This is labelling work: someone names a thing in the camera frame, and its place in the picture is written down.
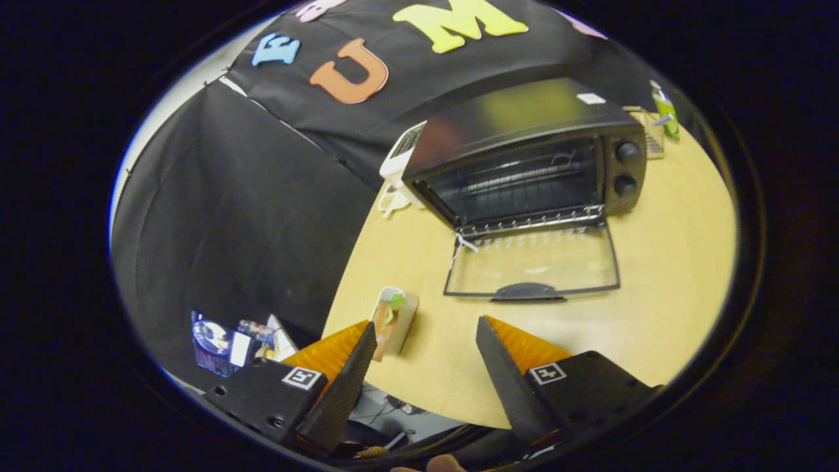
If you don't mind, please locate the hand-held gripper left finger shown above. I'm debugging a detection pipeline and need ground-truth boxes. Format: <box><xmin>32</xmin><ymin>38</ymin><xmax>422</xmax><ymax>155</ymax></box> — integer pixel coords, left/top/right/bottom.
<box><xmin>203</xmin><ymin>319</ymin><xmax>378</xmax><ymax>453</ymax></box>

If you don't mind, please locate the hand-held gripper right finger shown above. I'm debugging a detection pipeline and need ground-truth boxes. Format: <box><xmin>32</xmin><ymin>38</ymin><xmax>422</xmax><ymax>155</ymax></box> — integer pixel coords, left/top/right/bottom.
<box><xmin>476</xmin><ymin>315</ymin><xmax>663</xmax><ymax>446</ymax></box>

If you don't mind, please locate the black toaster oven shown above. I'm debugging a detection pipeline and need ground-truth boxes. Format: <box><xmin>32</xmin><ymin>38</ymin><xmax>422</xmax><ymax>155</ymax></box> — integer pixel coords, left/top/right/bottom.
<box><xmin>402</xmin><ymin>77</ymin><xmax>648</xmax><ymax>302</ymax></box>

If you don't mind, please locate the white slot toaster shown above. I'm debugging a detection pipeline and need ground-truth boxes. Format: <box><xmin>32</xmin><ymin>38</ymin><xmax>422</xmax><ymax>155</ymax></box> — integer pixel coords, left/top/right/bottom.
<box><xmin>380</xmin><ymin>121</ymin><xmax>427</xmax><ymax>197</ymax></box>

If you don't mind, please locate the white rectangular plate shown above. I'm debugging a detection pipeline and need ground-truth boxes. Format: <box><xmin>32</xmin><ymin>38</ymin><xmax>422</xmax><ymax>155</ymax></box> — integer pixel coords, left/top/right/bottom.
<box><xmin>369</xmin><ymin>286</ymin><xmax>420</xmax><ymax>363</ymax></box>

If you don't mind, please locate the small clear bottle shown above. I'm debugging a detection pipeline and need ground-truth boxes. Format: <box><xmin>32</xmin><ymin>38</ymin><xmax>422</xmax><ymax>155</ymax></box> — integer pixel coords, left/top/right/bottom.
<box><xmin>238</xmin><ymin>319</ymin><xmax>276</xmax><ymax>343</ymax></box>

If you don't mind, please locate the small white dish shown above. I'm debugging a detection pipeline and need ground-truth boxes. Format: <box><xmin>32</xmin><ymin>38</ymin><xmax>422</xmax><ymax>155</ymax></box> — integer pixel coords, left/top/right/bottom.
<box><xmin>378</xmin><ymin>186</ymin><xmax>421</xmax><ymax>218</ymax></box>

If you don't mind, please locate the green label plastic bottle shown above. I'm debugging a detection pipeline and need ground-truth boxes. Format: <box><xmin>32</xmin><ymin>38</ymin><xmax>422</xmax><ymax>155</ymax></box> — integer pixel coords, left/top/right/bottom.
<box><xmin>650</xmin><ymin>80</ymin><xmax>680</xmax><ymax>144</ymax></box>

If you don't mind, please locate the wire mesh basket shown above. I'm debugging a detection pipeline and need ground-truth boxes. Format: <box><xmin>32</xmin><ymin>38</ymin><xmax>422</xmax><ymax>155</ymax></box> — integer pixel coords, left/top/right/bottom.
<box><xmin>623</xmin><ymin>106</ymin><xmax>666</xmax><ymax>160</ymax></box>

